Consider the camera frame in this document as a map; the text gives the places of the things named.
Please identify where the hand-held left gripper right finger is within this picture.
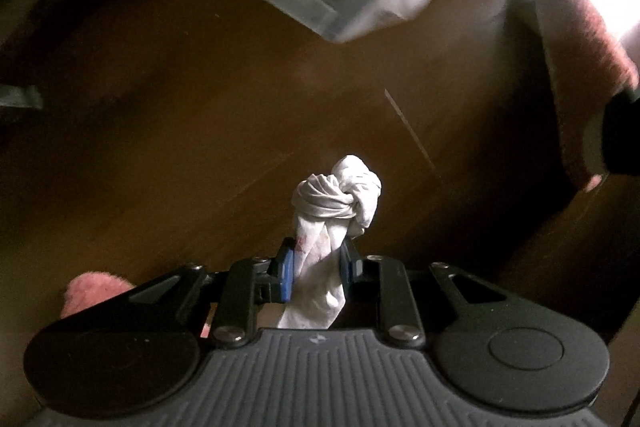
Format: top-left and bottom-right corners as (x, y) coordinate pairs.
(340, 239), (566, 350)

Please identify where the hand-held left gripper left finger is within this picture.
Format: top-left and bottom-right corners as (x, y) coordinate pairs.
(65, 238), (297, 350)

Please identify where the white knotted cloth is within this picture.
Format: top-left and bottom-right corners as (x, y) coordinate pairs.
(276, 154), (383, 330)

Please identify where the pink fuzzy slipper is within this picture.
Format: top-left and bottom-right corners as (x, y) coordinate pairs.
(534, 0), (640, 194)
(61, 272), (136, 320)

